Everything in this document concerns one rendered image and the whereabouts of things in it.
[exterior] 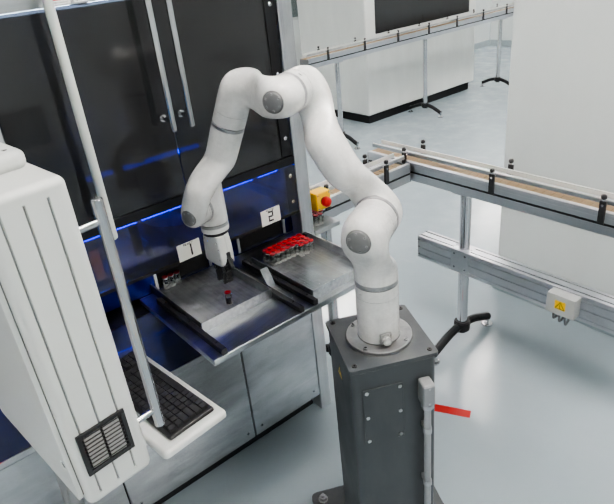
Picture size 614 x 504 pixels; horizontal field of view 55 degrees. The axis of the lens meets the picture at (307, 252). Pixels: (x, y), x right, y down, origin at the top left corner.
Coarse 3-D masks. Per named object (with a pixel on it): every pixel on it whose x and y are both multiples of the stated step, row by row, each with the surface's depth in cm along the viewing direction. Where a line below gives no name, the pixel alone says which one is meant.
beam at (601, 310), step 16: (432, 240) 285; (448, 240) 283; (432, 256) 289; (448, 256) 280; (464, 256) 273; (480, 256) 269; (496, 256) 266; (464, 272) 276; (480, 272) 268; (496, 272) 261; (512, 272) 254; (528, 272) 251; (544, 272) 250; (512, 288) 257; (528, 288) 252; (544, 288) 244; (560, 288) 238; (576, 288) 237; (592, 288) 236; (544, 304) 247; (592, 304) 231; (608, 304) 225; (592, 320) 232; (608, 320) 227
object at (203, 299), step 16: (208, 272) 209; (240, 272) 201; (176, 288) 201; (192, 288) 200; (208, 288) 199; (224, 288) 198; (240, 288) 197; (256, 288) 196; (176, 304) 186; (192, 304) 191; (208, 304) 190; (224, 304) 189; (240, 304) 182; (256, 304) 187; (192, 320) 180; (208, 320) 176; (224, 320) 180
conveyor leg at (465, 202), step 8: (464, 200) 262; (464, 208) 264; (464, 216) 266; (464, 224) 267; (464, 232) 269; (464, 240) 271; (464, 248) 273; (464, 280) 281; (464, 288) 283; (464, 296) 285; (464, 304) 287; (464, 312) 290; (464, 320) 292
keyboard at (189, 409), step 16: (128, 368) 174; (128, 384) 166; (160, 384) 165; (176, 384) 164; (144, 400) 160; (160, 400) 159; (176, 400) 159; (192, 400) 158; (176, 416) 154; (192, 416) 153; (176, 432) 150
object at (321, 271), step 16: (320, 240) 217; (304, 256) 213; (320, 256) 212; (336, 256) 210; (272, 272) 201; (288, 272) 204; (304, 272) 202; (320, 272) 201; (336, 272) 200; (352, 272) 195; (304, 288) 189; (320, 288) 187
